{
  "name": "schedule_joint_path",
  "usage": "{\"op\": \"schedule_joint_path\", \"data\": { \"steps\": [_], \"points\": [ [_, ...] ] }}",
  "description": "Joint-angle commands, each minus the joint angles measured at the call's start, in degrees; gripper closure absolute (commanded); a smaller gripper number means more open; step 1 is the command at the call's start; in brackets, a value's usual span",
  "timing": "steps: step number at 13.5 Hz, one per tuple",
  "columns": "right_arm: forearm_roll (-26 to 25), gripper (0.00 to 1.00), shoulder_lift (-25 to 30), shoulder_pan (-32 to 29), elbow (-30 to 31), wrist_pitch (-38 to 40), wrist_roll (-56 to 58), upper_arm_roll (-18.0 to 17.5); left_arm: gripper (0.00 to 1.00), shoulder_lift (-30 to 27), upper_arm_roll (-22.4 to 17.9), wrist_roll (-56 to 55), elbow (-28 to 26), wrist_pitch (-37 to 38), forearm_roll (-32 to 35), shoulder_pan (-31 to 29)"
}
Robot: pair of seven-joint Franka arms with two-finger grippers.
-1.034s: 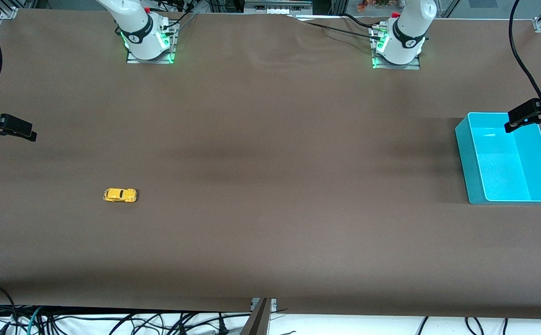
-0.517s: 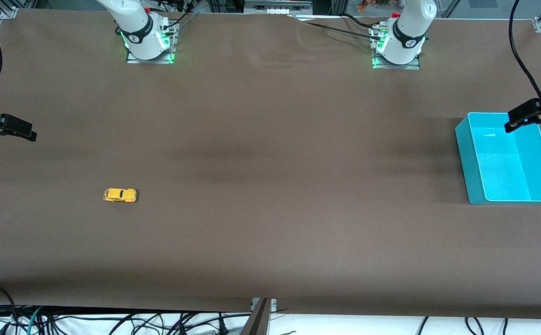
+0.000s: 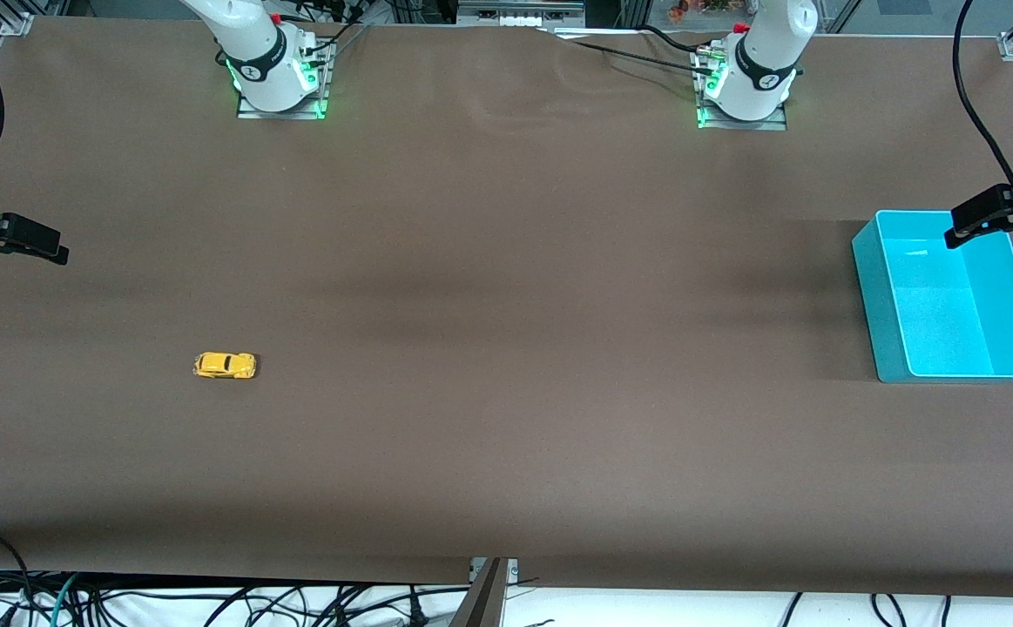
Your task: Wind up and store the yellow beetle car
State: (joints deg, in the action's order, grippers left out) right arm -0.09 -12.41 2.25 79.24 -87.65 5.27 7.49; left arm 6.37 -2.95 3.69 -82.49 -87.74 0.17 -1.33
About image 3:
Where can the yellow beetle toy car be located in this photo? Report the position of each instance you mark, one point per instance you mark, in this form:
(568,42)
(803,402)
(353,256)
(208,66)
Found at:
(226,366)

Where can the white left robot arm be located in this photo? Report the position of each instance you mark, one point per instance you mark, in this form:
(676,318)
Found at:
(759,61)

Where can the teal plastic storage bin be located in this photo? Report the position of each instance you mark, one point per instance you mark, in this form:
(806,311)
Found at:
(942,331)

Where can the orange toy items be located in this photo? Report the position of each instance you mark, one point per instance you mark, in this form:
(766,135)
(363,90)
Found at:
(680,10)

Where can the brown table cover sheet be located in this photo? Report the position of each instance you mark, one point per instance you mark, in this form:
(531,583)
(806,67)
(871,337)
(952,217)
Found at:
(506,305)

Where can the white power strip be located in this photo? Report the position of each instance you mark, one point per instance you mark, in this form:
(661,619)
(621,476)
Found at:
(519,17)

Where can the grey support beam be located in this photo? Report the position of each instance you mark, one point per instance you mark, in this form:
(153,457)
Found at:
(484,605)

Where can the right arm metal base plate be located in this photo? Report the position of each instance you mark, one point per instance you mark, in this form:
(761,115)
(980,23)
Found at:
(249,111)

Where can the silver edge bracket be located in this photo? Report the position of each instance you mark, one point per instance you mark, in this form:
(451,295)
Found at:
(513,570)

